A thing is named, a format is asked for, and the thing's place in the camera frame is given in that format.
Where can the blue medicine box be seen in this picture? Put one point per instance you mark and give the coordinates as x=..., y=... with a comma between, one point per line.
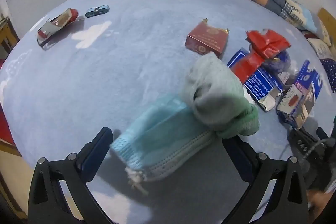
x=262, y=86

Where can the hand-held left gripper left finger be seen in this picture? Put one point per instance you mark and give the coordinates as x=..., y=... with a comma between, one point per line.
x=92, y=157

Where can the red board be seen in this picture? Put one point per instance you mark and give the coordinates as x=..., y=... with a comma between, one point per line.
x=6, y=132

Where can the dark blue plastic bag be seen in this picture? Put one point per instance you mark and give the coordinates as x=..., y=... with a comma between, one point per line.
x=281, y=61

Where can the brown wooden furniture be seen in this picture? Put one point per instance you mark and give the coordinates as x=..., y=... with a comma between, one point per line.
x=8, y=35

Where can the navy star print pillow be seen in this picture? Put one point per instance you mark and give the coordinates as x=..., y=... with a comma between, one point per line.
x=329, y=71

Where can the red white snack packet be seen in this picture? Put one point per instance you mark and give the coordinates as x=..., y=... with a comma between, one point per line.
x=56, y=23

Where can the small teal toy car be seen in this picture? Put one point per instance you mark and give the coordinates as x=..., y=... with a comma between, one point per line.
x=97, y=11

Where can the blue face mask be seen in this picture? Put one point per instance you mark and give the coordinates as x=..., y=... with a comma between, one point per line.
x=162, y=140

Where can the wooden headboard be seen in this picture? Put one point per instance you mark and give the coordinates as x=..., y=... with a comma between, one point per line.
x=328, y=16

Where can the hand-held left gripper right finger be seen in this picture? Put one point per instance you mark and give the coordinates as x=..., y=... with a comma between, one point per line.
x=242, y=161

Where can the white printed pillow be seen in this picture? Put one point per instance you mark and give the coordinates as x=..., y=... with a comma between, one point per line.
x=321, y=44

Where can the blue and red carton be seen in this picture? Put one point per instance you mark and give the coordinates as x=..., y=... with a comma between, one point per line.
x=295, y=103

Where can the crumpled red foil wrapper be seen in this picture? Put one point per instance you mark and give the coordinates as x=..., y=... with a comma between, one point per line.
x=265, y=43

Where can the red cigarette box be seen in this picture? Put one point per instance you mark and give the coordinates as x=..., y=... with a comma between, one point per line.
x=207, y=39

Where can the blue box with white logo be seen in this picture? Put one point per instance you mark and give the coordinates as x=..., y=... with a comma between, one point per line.
x=313, y=77

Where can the grey green sock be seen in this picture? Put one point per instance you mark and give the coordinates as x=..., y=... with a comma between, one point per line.
x=218, y=92

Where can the blue cloud print blanket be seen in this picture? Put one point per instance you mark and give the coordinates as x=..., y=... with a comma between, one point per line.
x=118, y=69

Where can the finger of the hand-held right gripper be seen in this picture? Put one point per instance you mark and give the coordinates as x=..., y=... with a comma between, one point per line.
x=302, y=140

